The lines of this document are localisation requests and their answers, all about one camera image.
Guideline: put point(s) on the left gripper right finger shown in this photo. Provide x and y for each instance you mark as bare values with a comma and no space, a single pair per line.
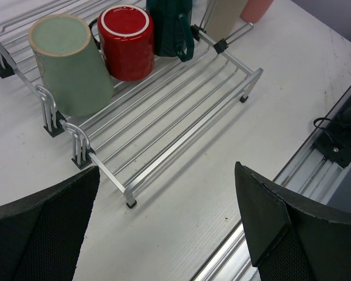
289,236

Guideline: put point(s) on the silver wire dish rack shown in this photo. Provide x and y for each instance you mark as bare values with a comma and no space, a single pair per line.
147,121

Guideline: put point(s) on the red mug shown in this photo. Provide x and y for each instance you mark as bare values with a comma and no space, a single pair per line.
126,35

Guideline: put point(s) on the sage green mug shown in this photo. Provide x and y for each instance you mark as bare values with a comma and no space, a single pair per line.
70,65

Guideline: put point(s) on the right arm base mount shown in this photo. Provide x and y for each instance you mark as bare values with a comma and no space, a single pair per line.
334,141

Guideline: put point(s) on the beige tumbler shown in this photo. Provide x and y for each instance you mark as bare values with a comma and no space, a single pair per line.
222,16

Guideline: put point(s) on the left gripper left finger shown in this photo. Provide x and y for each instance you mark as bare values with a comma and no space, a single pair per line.
41,234

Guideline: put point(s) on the pink tumbler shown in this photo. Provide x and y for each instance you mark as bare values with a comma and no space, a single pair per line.
254,10

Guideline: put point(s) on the dark green mug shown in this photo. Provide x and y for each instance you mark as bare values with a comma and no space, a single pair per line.
172,28

